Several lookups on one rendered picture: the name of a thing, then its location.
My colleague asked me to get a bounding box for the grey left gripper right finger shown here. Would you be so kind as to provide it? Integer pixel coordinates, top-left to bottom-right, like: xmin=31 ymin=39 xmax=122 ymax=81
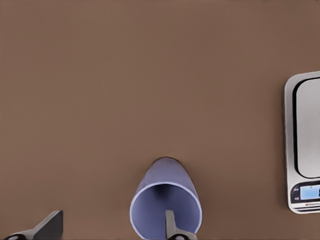
xmin=165 ymin=209 xmax=198 ymax=240

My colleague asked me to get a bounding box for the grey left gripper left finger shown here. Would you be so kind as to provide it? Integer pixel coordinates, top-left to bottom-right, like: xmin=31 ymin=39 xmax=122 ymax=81
xmin=0 ymin=210 xmax=64 ymax=240

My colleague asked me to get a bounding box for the blue plastic cup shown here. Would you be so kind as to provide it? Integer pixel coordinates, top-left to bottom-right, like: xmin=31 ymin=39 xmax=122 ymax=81
xmin=129 ymin=157 xmax=202 ymax=240

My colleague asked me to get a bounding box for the silver digital kitchen scale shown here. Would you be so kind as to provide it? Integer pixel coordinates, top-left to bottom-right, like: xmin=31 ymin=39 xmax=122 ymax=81
xmin=283 ymin=70 xmax=320 ymax=214

